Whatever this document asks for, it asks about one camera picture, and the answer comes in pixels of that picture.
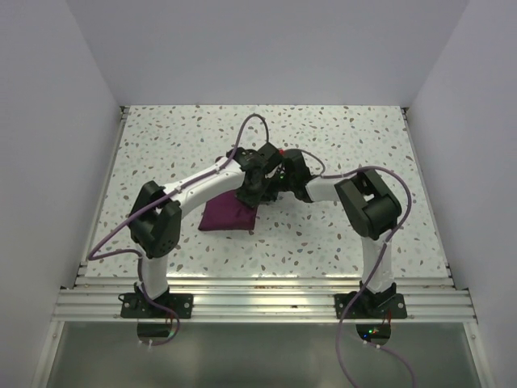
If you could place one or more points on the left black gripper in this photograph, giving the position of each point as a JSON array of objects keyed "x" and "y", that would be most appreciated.
[{"x": 254, "y": 200}]

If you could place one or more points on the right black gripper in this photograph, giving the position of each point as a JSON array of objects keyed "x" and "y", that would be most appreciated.
[{"x": 273, "y": 196}]

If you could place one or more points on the purple surgical cloth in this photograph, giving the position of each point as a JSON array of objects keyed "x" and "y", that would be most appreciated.
[{"x": 227, "y": 212}]

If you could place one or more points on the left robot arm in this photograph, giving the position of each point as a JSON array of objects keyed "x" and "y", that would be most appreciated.
[{"x": 156, "y": 217}]

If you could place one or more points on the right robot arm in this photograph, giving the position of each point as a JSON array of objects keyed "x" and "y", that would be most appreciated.
[{"x": 373, "y": 212}]

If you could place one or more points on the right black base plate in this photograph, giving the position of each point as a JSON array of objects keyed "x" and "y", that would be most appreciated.
[{"x": 368, "y": 305}]

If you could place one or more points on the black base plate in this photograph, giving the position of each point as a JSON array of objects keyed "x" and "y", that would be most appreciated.
[
  {"x": 134, "y": 305},
  {"x": 368, "y": 305}
]

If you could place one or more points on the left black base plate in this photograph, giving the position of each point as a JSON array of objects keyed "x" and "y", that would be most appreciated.
[{"x": 134, "y": 305}]

